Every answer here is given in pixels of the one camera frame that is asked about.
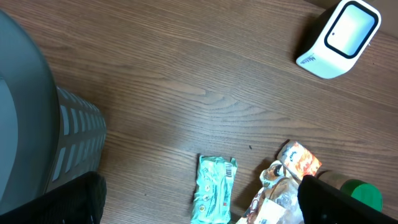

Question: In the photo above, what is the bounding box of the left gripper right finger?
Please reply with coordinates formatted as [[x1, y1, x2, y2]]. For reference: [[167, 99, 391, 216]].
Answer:
[[297, 175, 397, 224]]

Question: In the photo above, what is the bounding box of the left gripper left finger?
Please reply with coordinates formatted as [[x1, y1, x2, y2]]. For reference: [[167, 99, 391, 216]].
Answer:
[[1, 171, 107, 224]]

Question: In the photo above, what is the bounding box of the brown clear snack bag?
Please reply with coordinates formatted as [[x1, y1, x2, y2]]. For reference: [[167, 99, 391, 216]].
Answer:
[[237, 161, 304, 224]]

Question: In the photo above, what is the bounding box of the green lid jar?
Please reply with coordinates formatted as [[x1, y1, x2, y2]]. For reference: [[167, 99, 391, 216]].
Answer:
[[318, 170, 383, 212]]

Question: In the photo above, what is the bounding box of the teal snack packet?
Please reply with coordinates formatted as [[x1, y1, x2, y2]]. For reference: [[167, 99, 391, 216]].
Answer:
[[190, 156, 238, 224]]

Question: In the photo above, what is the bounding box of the orange snack packet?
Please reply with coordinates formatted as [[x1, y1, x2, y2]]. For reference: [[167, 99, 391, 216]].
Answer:
[[277, 141, 322, 180]]

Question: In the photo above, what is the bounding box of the white barcode scanner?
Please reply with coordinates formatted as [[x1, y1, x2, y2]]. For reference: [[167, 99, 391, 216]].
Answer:
[[296, 0, 381, 79]]

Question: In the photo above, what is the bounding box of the grey plastic shopping basket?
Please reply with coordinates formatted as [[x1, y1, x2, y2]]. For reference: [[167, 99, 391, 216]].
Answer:
[[1, 12, 106, 213]]

